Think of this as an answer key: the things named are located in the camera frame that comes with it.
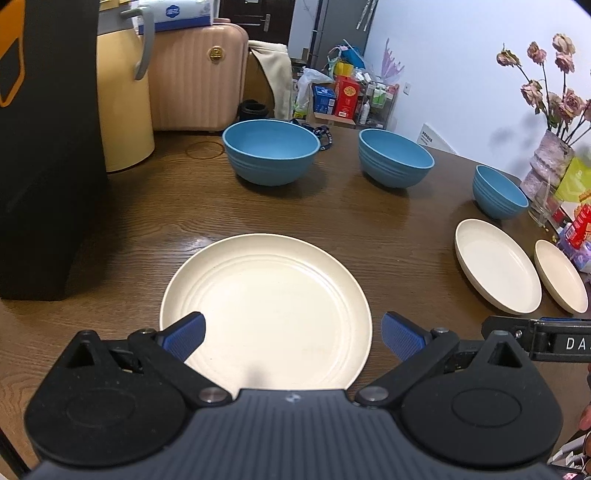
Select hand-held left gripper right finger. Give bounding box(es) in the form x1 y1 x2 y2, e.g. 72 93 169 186
353 311 532 409

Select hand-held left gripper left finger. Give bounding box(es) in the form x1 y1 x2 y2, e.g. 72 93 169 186
60 311 233 409

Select cream plate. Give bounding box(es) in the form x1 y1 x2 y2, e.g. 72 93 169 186
160 233 373 391
454 219 543 316
534 239 589 315

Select blue bowl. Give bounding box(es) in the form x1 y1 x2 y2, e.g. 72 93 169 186
358 128 435 189
472 164 530 220
222 119 321 187

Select purple tissue pack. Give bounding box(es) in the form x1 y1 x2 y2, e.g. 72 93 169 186
556 231 591 274

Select red label water bottle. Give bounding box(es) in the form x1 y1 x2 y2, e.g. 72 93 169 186
565 203 591 251

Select clear drinking glass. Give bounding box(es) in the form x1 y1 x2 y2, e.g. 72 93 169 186
528 182 562 230

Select yellow-green carton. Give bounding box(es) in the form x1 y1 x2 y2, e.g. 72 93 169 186
553 155 591 206

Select pink textured vase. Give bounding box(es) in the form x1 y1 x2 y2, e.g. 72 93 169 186
520 128 576 200

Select white paper sign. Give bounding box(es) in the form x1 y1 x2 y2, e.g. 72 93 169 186
417 122 458 156

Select black paper bag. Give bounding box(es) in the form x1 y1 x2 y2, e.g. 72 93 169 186
0 0 110 302

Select low wooden shelf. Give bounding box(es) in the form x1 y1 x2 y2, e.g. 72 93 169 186
305 110 358 130

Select yellow thermos jug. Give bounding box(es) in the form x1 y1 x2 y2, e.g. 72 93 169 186
95 6 156 174

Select dried pink flowers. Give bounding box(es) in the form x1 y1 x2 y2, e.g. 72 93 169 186
496 32 591 145

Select black cup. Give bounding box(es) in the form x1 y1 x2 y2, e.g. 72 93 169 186
238 99 271 123

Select red box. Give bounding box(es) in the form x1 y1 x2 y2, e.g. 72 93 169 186
333 75 361 119

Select blue box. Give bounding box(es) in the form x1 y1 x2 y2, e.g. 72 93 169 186
312 84 338 116

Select pink suitcase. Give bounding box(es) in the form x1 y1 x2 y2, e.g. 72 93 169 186
148 22 250 133

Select white plastic bag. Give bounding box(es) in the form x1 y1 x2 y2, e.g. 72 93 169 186
294 68 334 119

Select beige cloth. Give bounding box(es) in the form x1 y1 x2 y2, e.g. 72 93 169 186
248 40 293 122

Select blue bag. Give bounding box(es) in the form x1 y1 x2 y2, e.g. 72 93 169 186
326 43 366 77

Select grey refrigerator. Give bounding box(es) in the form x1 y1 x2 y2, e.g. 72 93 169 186
308 0 378 71

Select blue white tissue pack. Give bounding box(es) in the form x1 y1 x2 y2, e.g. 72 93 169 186
137 0 214 34

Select white folded umbrella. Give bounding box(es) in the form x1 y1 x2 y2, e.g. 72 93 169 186
357 0 380 31

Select dark brown door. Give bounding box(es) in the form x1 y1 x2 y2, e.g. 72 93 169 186
218 0 273 31

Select wire rack trolley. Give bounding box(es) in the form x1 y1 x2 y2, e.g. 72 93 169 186
358 80 400 131

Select purple wall decoration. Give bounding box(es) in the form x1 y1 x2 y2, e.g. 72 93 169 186
380 39 405 86

